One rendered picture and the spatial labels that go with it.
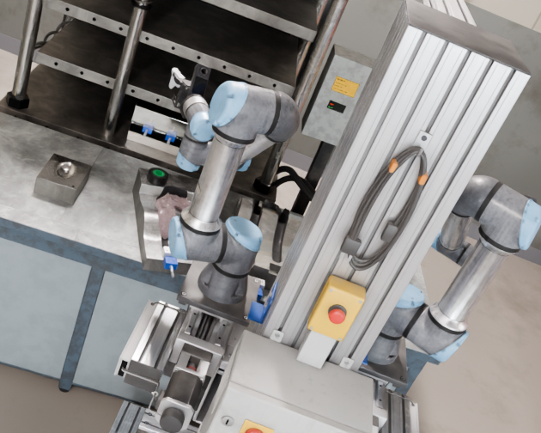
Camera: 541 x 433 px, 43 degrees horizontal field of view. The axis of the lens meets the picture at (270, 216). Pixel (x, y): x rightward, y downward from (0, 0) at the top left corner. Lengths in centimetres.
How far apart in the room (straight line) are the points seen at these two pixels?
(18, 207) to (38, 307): 43
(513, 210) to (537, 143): 360
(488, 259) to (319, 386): 57
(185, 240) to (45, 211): 84
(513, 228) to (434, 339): 40
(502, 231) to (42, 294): 170
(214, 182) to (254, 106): 24
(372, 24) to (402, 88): 365
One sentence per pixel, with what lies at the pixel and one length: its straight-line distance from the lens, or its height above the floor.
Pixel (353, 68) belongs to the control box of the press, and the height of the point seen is 144.
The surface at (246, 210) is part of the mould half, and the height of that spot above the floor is 92.
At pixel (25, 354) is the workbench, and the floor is 15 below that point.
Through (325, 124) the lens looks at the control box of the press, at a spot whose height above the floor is 115.
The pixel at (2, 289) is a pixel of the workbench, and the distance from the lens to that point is 278.
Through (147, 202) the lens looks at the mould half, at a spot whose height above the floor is 88.
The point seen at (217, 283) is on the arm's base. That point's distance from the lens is 200.
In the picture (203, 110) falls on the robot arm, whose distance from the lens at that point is 203.
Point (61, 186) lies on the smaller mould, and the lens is 263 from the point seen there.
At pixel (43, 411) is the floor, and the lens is 298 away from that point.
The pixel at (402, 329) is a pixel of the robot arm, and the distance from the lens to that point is 202.
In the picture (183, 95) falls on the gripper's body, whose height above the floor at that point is 143.
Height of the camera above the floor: 228
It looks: 30 degrees down
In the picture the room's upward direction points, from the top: 23 degrees clockwise
